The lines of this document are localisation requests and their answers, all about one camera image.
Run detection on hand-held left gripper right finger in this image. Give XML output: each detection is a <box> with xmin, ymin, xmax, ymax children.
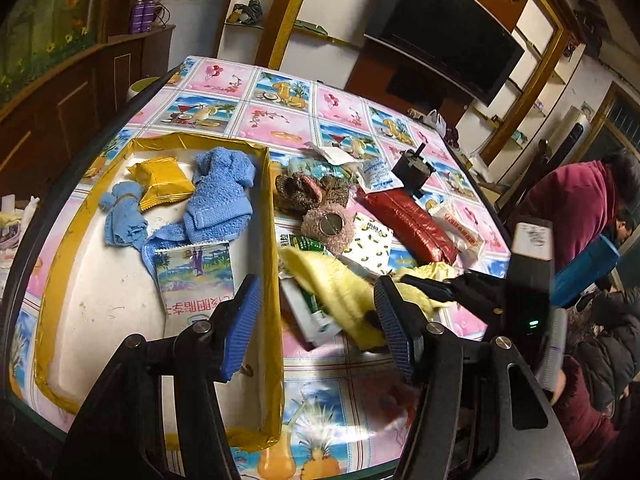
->
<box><xmin>372</xmin><ymin>275</ymin><xmax>581</xmax><ymax>480</ymax></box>

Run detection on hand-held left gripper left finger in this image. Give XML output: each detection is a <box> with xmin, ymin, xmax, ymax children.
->
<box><xmin>52</xmin><ymin>274</ymin><xmax>264</xmax><ymax>480</ymax></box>

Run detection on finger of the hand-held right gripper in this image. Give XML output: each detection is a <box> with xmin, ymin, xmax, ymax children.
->
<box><xmin>397</xmin><ymin>269</ymin><xmax>512</xmax><ymax>323</ymax></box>

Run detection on white red-print tissue packet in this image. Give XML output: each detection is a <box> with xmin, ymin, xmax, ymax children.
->
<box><xmin>432</xmin><ymin>201</ymin><xmax>486</xmax><ymax>262</ymax></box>

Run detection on red pouch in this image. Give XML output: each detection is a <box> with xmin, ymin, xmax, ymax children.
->
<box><xmin>355</xmin><ymin>187</ymin><xmax>460</xmax><ymax>266</ymax></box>

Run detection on yellow fluffy cloth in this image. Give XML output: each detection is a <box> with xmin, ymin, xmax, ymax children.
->
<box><xmin>277</xmin><ymin>247</ymin><xmax>458</xmax><ymax>351</ymax></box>

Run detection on white packet with blue print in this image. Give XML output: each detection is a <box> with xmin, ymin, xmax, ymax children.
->
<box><xmin>357</xmin><ymin>157</ymin><xmax>404</xmax><ymax>194</ymax></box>

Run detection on blue towel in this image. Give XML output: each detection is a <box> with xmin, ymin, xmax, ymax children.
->
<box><xmin>142</xmin><ymin>146</ymin><xmax>258</xmax><ymax>281</ymax></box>

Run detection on yellow-taped white box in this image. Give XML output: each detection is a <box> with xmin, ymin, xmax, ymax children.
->
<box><xmin>34</xmin><ymin>132</ymin><xmax>286</xmax><ymax>453</ymax></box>

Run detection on brown knit slippers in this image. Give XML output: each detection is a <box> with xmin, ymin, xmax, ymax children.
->
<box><xmin>275</xmin><ymin>171</ymin><xmax>351</xmax><ymax>213</ymax></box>

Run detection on person's right forearm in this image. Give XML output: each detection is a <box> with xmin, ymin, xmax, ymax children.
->
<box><xmin>550</xmin><ymin>355</ymin><xmax>623</xmax><ymax>463</ymax></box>

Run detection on white tube box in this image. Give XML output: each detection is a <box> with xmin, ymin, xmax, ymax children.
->
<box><xmin>279</xmin><ymin>276</ymin><xmax>342</xmax><ymax>352</ymax></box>

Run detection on landscape print tissue packet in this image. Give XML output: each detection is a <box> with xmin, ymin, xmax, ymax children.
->
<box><xmin>154</xmin><ymin>241</ymin><xmax>236</xmax><ymax>341</ymax></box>

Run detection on white dotted packet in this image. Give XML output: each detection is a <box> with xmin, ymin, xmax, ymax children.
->
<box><xmin>340</xmin><ymin>212</ymin><xmax>396</xmax><ymax>281</ymax></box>

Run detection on green packet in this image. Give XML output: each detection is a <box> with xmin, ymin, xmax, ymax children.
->
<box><xmin>277</xmin><ymin>232</ymin><xmax>327</xmax><ymax>257</ymax></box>

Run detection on fuzzy brown round pouch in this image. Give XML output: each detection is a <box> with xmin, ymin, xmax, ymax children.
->
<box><xmin>301</xmin><ymin>204</ymin><xmax>356</xmax><ymax>256</ymax></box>

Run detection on black motor part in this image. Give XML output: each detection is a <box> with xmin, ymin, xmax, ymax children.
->
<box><xmin>391</xmin><ymin>142</ymin><xmax>432</xmax><ymax>197</ymax></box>

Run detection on white standing air conditioner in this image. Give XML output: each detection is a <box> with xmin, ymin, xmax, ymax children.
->
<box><xmin>546</xmin><ymin>106</ymin><xmax>592</xmax><ymax>162</ymax></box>

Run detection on small blue cloth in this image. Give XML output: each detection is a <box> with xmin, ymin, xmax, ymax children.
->
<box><xmin>98</xmin><ymin>181</ymin><xmax>151</xmax><ymax>251</ymax></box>

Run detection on yellow snack packet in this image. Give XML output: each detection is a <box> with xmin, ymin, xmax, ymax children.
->
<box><xmin>126</xmin><ymin>156</ymin><xmax>196</xmax><ymax>212</ymax></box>

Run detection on white plastic bag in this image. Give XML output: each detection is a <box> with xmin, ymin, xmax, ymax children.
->
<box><xmin>424</xmin><ymin>109</ymin><xmax>448</xmax><ymax>137</ymax></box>

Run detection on printed tablecloth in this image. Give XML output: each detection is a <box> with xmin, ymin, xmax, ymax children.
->
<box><xmin>10</xmin><ymin>55</ymin><xmax>513</xmax><ymax>480</ymax></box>

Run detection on basket of small packets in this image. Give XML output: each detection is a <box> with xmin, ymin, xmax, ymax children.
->
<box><xmin>0</xmin><ymin>194</ymin><xmax>41</xmax><ymax>267</ymax></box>

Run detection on white cup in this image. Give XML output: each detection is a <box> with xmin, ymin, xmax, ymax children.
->
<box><xmin>126</xmin><ymin>77</ymin><xmax>162</xmax><ymax>104</ymax></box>

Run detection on black television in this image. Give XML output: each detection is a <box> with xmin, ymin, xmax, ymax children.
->
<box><xmin>364</xmin><ymin>0</ymin><xmax>526</xmax><ymax>107</ymax></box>

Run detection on wooden cabinet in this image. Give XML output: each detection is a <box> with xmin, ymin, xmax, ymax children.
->
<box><xmin>0</xmin><ymin>24</ymin><xmax>177</xmax><ymax>202</ymax></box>

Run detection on black and yellow tool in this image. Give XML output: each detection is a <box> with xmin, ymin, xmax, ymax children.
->
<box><xmin>231</xmin><ymin>0</ymin><xmax>264</xmax><ymax>26</ymax></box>

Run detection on flower wall mural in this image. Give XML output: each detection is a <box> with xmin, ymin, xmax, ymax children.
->
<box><xmin>0</xmin><ymin>0</ymin><xmax>103</xmax><ymax>107</ymax></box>

